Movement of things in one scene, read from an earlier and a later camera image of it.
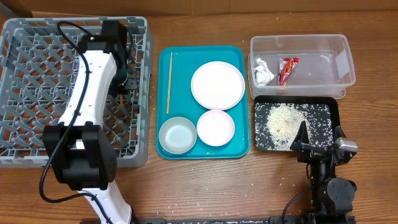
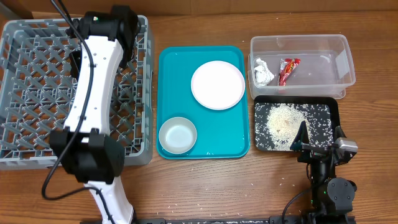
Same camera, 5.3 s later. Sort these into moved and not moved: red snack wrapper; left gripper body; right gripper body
Moved: left gripper body
Not moved: red snack wrapper; right gripper body
